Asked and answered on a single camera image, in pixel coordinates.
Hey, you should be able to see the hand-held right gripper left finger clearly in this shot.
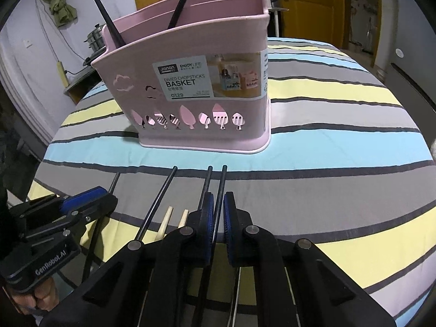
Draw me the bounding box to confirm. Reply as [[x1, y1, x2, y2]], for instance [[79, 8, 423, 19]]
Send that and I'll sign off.
[[41, 192, 219, 327]]

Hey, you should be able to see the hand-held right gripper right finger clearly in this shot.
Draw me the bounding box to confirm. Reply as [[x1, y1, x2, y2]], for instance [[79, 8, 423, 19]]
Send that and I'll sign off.
[[223, 192, 397, 327]]

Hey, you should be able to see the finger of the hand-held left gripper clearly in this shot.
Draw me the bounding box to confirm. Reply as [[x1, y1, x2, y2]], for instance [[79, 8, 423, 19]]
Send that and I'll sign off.
[[22, 207, 117, 243], [10, 186, 119, 219]]

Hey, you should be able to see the black chopstick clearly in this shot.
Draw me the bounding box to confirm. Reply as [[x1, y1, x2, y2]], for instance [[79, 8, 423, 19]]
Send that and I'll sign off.
[[167, 0, 201, 31], [135, 166, 178, 244], [194, 166, 214, 327], [82, 172, 122, 281], [214, 165, 228, 242], [80, 0, 125, 47]]

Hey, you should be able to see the pink plastic chopsticks basket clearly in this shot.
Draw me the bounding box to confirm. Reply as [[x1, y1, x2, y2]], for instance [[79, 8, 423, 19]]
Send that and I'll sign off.
[[91, 0, 272, 153]]

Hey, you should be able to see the person's left hand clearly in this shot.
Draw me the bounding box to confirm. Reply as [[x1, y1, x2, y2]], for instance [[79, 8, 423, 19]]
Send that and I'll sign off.
[[11, 277, 60, 314]]

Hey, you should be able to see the striped tablecloth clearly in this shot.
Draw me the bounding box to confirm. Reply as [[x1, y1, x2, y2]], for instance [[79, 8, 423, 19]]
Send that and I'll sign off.
[[27, 37, 436, 327]]

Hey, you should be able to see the steel kitchen counter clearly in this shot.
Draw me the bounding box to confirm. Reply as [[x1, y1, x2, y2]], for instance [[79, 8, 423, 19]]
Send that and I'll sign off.
[[66, 56, 103, 104]]

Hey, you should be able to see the yellowed power strip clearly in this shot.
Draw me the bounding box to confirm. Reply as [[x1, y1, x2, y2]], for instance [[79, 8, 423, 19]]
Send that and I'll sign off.
[[56, 62, 69, 88]]

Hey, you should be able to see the steel steamer pot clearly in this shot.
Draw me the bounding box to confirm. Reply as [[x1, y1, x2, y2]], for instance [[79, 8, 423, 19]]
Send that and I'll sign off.
[[84, 23, 107, 54]]

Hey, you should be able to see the green hanging cloth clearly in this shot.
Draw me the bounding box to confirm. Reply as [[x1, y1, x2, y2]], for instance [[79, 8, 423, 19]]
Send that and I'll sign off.
[[37, 0, 77, 28]]

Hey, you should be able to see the yellow wooden door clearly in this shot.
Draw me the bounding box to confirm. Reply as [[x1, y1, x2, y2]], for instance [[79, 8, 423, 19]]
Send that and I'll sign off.
[[275, 0, 345, 41]]

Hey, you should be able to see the grey refrigerator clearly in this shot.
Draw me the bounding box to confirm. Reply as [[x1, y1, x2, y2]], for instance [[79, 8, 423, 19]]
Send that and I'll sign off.
[[371, 0, 436, 116]]

